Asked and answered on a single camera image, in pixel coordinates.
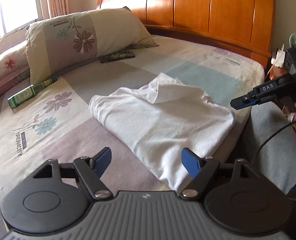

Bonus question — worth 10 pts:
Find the dark phone with cartoon case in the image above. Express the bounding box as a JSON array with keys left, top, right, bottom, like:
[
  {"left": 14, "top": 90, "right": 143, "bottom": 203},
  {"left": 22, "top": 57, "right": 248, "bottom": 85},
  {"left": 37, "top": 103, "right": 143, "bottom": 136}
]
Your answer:
[{"left": 100, "top": 51, "right": 136, "bottom": 64}]

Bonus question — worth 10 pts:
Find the white charger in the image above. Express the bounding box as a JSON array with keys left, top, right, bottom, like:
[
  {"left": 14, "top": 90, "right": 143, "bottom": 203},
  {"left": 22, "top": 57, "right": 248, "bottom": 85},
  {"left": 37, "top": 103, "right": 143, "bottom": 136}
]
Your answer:
[{"left": 271, "top": 44, "right": 286, "bottom": 68}]

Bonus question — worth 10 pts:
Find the floral patchwork pillow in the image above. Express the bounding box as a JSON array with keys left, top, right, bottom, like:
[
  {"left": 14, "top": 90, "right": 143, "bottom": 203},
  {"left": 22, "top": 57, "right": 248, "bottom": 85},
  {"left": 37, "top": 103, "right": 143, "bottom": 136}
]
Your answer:
[{"left": 26, "top": 6, "right": 159, "bottom": 84}]

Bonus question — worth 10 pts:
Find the wooden headboard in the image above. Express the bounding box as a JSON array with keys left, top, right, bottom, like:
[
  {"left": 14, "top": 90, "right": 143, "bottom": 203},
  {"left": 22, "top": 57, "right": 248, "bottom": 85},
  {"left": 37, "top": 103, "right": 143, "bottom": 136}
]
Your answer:
[{"left": 97, "top": 0, "right": 277, "bottom": 68}]

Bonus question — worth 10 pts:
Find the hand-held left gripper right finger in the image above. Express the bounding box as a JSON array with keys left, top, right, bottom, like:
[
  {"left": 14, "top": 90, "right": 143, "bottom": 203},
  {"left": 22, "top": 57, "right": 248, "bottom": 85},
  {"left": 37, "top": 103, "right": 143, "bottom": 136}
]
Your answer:
[{"left": 179, "top": 148, "right": 262, "bottom": 202}]

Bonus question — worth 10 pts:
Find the green glass bottle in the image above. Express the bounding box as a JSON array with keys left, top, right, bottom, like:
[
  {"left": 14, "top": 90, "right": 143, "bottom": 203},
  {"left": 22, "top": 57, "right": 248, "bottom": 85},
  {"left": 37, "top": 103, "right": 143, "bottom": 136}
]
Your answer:
[{"left": 8, "top": 76, "right": 58, "bottom": 110}]

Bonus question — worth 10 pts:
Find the person's right hand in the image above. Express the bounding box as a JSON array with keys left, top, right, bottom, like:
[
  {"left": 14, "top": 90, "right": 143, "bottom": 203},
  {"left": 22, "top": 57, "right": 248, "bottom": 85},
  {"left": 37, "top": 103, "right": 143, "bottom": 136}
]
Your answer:
[{"left": 283, "top": 100, "right": 296, "bottom": 135}]

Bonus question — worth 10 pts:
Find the plain white t-shirt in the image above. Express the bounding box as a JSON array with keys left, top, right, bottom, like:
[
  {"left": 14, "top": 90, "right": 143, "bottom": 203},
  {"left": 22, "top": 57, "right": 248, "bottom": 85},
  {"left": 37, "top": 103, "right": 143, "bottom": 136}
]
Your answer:
[{"left": 89, "top": 72, "right": 236, "bottom": 191}]

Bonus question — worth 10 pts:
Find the wooden nightstand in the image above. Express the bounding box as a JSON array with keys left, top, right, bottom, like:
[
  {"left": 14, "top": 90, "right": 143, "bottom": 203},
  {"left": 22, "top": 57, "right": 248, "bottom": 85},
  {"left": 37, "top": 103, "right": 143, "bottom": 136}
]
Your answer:
[{"left": 265, "top": 65, "right": 289, "bottom": 83}]

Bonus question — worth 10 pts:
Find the window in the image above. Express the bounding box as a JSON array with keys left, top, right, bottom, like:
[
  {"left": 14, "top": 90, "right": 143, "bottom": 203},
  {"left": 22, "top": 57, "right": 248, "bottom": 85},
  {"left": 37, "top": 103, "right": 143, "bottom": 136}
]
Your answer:
[{"left": 0, "top": 0, "right": 50, "bottom": 46}]

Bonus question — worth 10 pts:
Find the folded pink floral quilt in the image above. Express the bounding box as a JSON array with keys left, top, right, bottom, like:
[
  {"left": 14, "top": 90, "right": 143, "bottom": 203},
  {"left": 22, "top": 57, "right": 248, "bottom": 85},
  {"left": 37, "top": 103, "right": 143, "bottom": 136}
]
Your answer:
[{"left": 0, "top": 40, "right": 32, "bottom": 104}]

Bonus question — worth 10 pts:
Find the person's leg in jeans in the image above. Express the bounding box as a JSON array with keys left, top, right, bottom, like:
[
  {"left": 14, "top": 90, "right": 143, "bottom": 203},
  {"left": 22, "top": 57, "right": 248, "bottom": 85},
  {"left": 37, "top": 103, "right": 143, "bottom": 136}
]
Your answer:
[{"left": 241, "top": 100, "right": 296, "bottom": 195}]

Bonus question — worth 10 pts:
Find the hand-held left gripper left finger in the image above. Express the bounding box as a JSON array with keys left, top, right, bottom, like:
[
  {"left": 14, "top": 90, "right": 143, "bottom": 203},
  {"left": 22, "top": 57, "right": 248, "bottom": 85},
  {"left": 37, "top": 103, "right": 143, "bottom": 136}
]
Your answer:
[{"left": 33, "top": 147, "right": 113, "bottom": 201}]

